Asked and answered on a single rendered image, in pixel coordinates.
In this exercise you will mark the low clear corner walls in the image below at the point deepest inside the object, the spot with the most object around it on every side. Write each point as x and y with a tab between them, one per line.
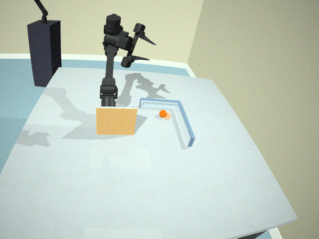
168	106

